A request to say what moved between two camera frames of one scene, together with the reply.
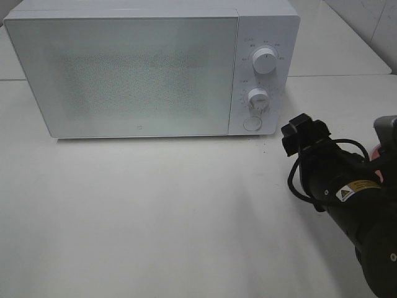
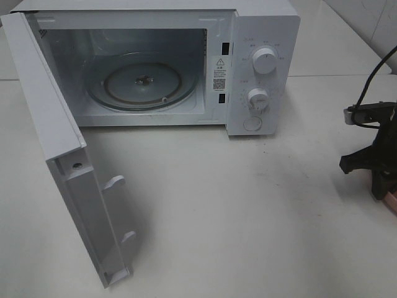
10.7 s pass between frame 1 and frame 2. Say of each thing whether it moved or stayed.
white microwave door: moved
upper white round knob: stayed
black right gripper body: moved
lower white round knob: stayed
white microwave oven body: stayed
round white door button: stayed
